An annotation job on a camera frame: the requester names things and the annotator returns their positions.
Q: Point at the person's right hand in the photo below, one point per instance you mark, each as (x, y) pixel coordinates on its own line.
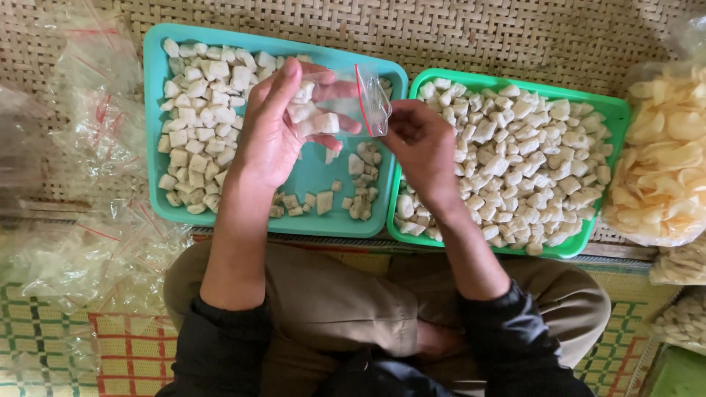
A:
(427, 149)

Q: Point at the clear bag of pale crackers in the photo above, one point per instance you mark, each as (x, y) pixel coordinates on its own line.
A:
(681, 264)
(684, 322)

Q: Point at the green plastic container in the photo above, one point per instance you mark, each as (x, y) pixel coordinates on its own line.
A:
(678, 375)

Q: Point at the teal plastic tray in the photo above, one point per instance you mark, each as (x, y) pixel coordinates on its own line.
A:
(317, 176)

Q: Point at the checkered woven mat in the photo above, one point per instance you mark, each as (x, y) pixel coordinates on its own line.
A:
(127, 353)

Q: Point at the person's khaki trousers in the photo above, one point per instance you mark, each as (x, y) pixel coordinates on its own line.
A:
(342, 303)

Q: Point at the person's left hand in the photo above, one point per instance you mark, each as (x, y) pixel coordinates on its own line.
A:
(265, 140)

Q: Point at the heap of small white crackers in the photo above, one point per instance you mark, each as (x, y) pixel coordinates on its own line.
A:
(524, 165)

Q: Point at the natural woven bamboo mat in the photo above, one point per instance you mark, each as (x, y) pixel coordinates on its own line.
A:
(496, 38)

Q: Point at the white cracker piece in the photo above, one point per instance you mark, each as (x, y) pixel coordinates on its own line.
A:
(303, 92)
(322, 124)
(300, 112)

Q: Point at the small clear zip bag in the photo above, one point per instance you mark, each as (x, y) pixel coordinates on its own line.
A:
(364, 102)

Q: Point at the person's bare foot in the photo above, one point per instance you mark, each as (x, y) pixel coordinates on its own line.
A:
(438, 339)

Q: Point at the green plastic tray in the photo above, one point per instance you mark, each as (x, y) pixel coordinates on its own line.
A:
(618, 113)

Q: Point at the large bag of yellow chips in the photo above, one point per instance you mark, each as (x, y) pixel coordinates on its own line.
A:
(667, 160)

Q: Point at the pile of empty clear bags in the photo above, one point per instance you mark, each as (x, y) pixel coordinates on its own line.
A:
(94, 182)

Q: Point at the heap of square white crackers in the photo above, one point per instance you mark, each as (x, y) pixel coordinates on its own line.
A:
(201, 127)

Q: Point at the person's right fingers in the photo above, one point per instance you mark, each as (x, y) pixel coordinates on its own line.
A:
(400, 124)

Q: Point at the person's black jacket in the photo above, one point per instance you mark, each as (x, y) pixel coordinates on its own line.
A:
(220, 358)

